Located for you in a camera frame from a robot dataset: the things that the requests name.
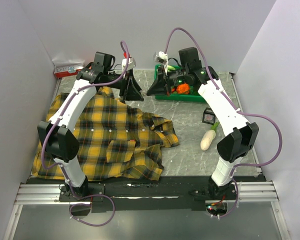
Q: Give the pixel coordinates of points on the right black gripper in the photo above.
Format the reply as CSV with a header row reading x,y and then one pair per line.
x,y
159,87

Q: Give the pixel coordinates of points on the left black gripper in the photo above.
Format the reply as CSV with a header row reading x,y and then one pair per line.
x,y
129,89

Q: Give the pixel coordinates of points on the silver flower brooch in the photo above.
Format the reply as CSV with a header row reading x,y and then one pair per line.
x,y
145,93

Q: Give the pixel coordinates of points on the yellow plaid shirt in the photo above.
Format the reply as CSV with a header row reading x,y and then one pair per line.
x,y
117,140

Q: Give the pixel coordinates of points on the round brown brooch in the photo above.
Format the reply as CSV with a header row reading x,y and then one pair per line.
x,y
209,117

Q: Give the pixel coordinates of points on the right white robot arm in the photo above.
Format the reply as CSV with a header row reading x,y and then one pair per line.
x,y
240,134

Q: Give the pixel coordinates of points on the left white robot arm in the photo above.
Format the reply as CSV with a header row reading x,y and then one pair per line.
x,y
57,134

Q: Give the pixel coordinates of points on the orange carrot slice toy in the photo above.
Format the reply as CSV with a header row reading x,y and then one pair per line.
x,y
182,89

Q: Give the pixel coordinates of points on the green plastic crate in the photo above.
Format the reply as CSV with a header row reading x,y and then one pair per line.
x,y
195,97

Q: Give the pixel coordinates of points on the orange black cylinder tool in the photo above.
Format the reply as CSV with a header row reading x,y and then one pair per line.
x,y
84,70

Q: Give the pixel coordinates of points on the white daikon radish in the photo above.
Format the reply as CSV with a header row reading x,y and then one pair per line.
x,y
208,137

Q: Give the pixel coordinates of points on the red white cardboard box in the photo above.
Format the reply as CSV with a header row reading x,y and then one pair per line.
x,y
66,69

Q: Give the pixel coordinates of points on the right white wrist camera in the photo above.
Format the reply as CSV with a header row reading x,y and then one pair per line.
x,y
162,58

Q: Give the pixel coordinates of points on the black square frame far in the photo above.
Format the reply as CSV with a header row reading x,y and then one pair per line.
x,y
208,111

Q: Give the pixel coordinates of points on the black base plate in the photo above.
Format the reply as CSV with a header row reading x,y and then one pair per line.
x,y
168,193

